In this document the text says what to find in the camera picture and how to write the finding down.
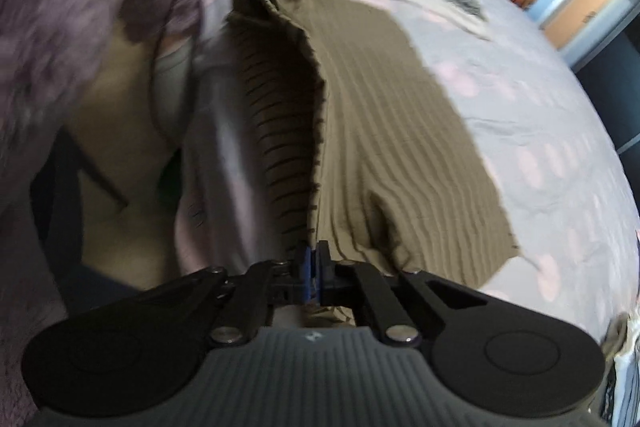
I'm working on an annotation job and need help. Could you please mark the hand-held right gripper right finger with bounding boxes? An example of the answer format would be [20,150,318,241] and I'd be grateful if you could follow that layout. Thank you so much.
[312,241,488,349]

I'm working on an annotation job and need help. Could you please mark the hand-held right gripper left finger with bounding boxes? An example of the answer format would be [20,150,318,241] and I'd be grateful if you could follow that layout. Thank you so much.
[135,246,311,348]

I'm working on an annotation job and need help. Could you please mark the brown striped shirt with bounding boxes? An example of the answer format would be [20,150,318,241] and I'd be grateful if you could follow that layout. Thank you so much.
[227,0,522,329]

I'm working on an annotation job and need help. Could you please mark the pile of mixed clothes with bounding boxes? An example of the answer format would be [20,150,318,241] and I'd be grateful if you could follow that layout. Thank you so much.
[597,312,640,427]

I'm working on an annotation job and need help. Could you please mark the polka dot bed cover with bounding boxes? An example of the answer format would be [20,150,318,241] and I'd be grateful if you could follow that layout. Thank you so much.
[150,0,640,408]

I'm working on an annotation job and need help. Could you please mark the dark wardrobe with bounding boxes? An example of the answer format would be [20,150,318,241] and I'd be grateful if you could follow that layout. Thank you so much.
[570,22,640,154]

